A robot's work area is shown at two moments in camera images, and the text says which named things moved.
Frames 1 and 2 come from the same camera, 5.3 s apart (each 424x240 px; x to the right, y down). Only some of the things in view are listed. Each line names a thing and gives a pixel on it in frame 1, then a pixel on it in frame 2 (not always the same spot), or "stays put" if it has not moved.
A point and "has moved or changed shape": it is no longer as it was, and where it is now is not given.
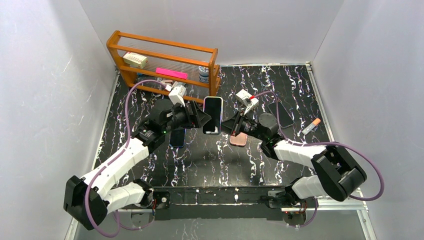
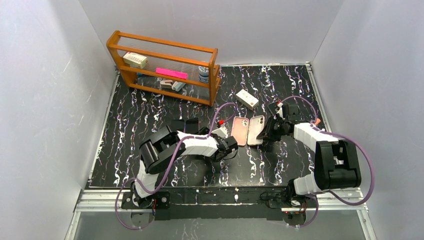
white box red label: [248, 100] stays put
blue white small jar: [203, 74] stays put
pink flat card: [171, 73] stays put
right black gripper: [238, 123] -> [272, 127]
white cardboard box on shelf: [135, 60] stays put
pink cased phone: [213, 107] has moved or changed shape
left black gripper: [193, 115] -> [227, 147]
